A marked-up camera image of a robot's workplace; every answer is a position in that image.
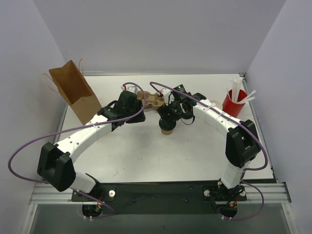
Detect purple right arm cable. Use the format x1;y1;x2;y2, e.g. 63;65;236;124
149;81;269;221

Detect brown paper coffee cup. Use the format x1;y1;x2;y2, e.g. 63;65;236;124
161;129;174;136

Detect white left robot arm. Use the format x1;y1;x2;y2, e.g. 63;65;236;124
37;82;145;201

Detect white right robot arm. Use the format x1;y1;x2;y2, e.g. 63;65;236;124
157;85;260;189

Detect red plastic cup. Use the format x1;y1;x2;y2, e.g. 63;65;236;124
222;90;245;117

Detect aluminium rail frame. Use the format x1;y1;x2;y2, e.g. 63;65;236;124
29;183;291;204

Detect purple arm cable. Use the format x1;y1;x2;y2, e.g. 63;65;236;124
8;82;147;218
149;81;269;221

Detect stack of paper cups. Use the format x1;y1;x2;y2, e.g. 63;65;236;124
210;100;223;110

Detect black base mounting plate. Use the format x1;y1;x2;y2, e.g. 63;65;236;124
70;181;247;215

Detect black plastic cup lid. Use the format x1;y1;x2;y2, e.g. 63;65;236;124
158;118;176;131

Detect brown pulp cup carrier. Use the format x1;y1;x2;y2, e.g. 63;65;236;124
137;91;165;110

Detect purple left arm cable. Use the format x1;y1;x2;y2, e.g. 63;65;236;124
8;82;147;218

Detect brown paper bag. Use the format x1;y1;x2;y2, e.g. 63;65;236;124
42;60;102;125

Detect white wrapped straws bundle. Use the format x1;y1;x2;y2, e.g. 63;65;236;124
228;77;256;104

